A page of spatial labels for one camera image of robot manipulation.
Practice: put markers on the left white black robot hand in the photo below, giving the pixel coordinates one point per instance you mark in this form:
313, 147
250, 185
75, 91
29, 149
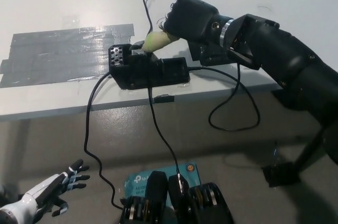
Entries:
50, 189

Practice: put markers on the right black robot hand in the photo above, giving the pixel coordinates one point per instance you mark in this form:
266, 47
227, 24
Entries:
192, 19

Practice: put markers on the black soldering station base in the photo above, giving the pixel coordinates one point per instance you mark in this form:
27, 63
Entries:
148, 73

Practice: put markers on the black robot torso blocks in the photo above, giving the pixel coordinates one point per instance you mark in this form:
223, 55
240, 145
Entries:
158, 203

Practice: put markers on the small black tape strip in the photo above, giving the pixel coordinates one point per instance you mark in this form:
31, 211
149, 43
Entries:
163, 98

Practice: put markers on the teal tp-link box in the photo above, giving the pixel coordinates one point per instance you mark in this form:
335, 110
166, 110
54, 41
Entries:
134, 180

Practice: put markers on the black slanted stand leg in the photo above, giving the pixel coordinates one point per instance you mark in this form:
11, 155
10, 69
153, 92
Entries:
310, 150

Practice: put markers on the black taped stand foot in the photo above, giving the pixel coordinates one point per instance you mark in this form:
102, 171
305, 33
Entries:
281, 176

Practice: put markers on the grey duct tape patch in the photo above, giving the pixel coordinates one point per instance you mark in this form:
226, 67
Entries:
58, 55

